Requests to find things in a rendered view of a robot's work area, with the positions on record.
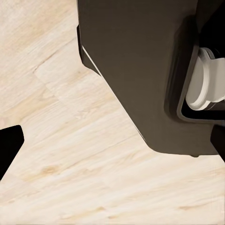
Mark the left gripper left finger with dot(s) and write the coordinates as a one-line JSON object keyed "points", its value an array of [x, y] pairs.
{"points": [[11, 140]]}

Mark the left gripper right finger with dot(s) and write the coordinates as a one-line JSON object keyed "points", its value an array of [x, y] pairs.
{"points": [[217, 139]]}

